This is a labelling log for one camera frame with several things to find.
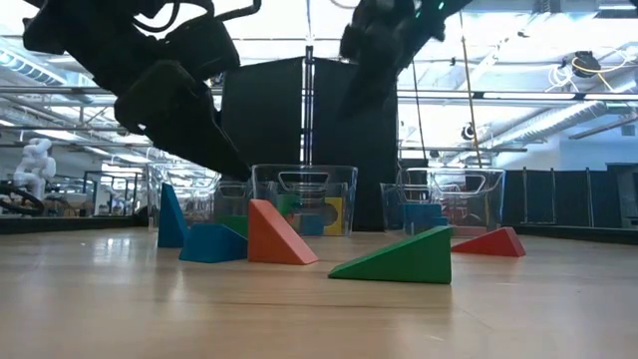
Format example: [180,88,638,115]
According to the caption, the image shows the blue triangular block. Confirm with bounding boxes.
[157,181,189,249]
[178,222,249,264]

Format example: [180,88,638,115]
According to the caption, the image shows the low black partition panels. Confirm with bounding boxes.
[501,167,624,226]

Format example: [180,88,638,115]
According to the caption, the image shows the yellow cable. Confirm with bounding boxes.
[458,9,485,170]

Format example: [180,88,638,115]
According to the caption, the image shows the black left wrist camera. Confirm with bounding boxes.
[163,16,241,77]

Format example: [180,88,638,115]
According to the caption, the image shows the red triangular block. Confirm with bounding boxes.
[450,225,527,258]

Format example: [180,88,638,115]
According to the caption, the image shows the green triangular block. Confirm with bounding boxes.
[327,224,454,286]

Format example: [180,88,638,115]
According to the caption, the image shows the blue wooden block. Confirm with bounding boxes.
[297,213,326,237]

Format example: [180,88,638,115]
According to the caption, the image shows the clear plastic bin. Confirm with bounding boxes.
[145,162,253,233]
[250,164,359,238]
[380,167,506,238]

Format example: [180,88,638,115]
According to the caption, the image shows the orange triangular block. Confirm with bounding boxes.
[246,197,320,266]

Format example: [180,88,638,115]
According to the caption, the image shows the tall black partition screen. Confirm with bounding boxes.
[217,45,399,231]

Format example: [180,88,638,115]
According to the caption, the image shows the green curved block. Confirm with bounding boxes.
[215,214,249,239]

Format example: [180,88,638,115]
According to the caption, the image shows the blue long block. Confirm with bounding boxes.
[402,200,444,217]
[402,214,449,235]

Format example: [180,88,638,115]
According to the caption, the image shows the black ceiling camera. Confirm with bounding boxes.
[559,49,603,80]

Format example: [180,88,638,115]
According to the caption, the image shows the white robot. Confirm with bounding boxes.
[12,137,58,201]

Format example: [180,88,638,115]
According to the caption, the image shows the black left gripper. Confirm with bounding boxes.
[113,59,253,182]

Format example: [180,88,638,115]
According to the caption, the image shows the thin black cable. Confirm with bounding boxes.
[411,59,429,162]

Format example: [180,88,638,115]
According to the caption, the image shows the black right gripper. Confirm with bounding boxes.
[338,0,446,120]

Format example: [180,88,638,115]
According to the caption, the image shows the black curved hose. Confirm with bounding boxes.
[0,181,45,218]

